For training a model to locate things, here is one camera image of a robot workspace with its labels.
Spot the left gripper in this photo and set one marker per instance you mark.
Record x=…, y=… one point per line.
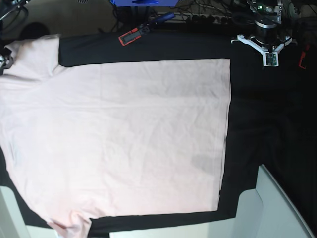
x=266, y=41

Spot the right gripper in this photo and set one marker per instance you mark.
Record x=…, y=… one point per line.
x=6, y=59

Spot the pink T-shirt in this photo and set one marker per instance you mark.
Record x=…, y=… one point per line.
x=113, y=139

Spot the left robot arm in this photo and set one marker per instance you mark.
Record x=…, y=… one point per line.
x=260, y=9

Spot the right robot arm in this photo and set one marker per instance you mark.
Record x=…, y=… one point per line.
x=6, y=8

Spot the red black right clamp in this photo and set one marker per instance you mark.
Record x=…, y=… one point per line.
x=304, y=45

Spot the red black clamp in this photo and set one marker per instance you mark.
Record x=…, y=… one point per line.
x=304, y=45
x=144, y=29

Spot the black power strip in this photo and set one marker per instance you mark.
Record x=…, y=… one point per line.
x=200, y=19

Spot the black table cloth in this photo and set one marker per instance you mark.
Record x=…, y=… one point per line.
x=272, y=118

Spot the red black top clamp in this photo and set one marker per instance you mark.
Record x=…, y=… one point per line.
x=144, y=29

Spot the blue box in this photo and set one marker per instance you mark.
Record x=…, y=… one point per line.
x=124, y=3

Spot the white table frame left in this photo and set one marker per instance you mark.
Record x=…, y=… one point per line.
x=11, y=221

